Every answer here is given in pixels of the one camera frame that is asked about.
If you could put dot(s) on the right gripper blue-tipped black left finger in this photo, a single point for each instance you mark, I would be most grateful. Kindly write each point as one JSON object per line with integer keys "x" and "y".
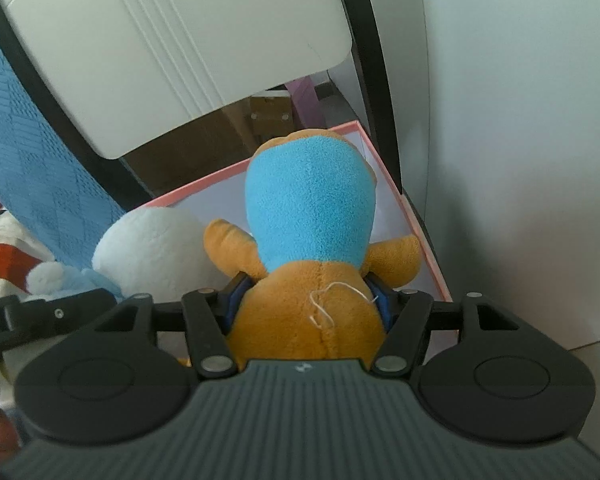
{"x": 209, "y": 317}

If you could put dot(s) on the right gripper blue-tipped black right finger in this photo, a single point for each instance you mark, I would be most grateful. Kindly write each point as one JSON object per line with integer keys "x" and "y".
{"x": 405, "y": 317}

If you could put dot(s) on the white and blue plush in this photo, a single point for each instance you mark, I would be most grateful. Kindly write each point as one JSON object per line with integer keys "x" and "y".
{"x": 155, "y": 250}

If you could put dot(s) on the brown bear plush blue shirt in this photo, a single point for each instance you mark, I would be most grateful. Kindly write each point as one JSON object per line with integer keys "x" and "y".
{"x": 310, "y": 244}

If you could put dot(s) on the person's left hand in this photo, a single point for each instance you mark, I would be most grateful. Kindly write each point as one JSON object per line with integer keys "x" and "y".
{"x": 9, "y": 440}

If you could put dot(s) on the pink cardboard storage box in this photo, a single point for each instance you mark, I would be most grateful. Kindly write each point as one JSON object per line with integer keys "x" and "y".
{"x": 415, "y": 234}

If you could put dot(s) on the striped orange black white blanket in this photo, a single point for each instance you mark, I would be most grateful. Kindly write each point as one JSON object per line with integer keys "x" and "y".
{"x": 20, "y": 252}

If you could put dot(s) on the blue textured chair cushion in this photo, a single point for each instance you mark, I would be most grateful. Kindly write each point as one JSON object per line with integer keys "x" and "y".
{"x": 43, "y": 185}

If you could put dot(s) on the white plastic chair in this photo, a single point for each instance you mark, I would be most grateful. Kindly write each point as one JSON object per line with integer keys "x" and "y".
{"x": 112, "y": 75}

